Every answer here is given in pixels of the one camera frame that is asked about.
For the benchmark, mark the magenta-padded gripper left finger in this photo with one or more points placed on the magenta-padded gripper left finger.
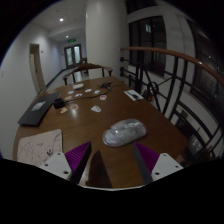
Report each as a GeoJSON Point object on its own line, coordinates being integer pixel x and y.
{"type": "Point", "coordinates": [56, 163]}

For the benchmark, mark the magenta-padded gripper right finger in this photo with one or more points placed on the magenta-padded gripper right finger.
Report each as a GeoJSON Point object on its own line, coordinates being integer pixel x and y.
{"type": "Point", "coordinates": [165, 165]}

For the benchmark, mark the transparent computer mouse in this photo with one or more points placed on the transparent computer mouse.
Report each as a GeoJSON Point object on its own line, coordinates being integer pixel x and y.
{"type": "Point", "coordinates": [125, 132]}

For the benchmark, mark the white marble-print mouse pad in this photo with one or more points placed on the white marble-print mouse pad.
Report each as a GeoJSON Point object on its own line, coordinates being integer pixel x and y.
{"type": "Point", "coordinates": [38, 146]}

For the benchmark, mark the tan sticker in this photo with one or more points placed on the tan sticker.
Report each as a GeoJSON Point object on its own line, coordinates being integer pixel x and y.
{"type": "Point", "coordinates": [68, 98]}
{"type": "Point", "coordinates": [63, 110]}

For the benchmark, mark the black closed laptop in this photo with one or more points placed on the black closed laptop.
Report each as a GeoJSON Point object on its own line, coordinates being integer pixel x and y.
{"type": "Point", "coordinates": [38, 108]}

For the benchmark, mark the orange sticker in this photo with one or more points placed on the orange sticker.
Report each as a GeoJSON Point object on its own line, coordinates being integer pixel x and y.
{"type": "Point", "coordinates": [74, 107]}

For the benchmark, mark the small black charger block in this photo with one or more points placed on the small black charger block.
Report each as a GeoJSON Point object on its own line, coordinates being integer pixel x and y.
{"type": "Point", "coordinates": [59, 103]}

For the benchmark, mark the large white sticker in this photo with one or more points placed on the large white sticker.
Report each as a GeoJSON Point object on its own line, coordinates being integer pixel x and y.
{"type": "Point", "coordinates": [96, 108]}

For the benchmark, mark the small white sticker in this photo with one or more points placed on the small white sticker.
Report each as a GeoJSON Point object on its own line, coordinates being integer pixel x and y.
{"type": "Point", "coordinates": [78, 95]}
{"type": "Point", "coordinates": [88, 90]}
{"type": "Point", "coordinates": [97, 91]}
{"type": "Point", "coordinates": [70, 92]}

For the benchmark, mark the small white box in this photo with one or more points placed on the small white box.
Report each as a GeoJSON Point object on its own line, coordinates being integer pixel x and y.
{"type": "Point", "coordinates": [78, 86]}

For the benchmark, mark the red and white sticker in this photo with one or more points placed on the red and white sticker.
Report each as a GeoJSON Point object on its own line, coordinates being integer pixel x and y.
{"type": "Point", "coordinates": [103, 97]}

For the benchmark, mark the white side door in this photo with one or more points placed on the white side door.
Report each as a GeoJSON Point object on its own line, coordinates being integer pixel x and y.
{"type": "Point", "coordinates": [36, 66]}

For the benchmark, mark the wooden armchair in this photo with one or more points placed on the wooden armchair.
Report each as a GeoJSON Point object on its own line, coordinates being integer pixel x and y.
{"type": "Point", "coordinates": [87, 66]}

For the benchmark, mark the glass double door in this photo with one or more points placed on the glass double door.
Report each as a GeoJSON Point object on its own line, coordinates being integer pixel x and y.
{"type": "Point", "coordinates": [72, 56]}

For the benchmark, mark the wooden-topped black metal railing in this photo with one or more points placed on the wooden-topped black metal railing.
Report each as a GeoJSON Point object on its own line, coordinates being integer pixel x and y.
{"type": "Point", "coordinates": [186, 56]}

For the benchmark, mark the dark framed window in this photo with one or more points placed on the dark framed window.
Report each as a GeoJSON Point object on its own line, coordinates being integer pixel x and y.
{"type": "Point", "coordinates": [146, 45]}

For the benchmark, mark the green exit sign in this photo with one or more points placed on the green exit sign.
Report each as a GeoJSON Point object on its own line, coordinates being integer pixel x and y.
{"type": "Point", "coordinates": [72, 40]}

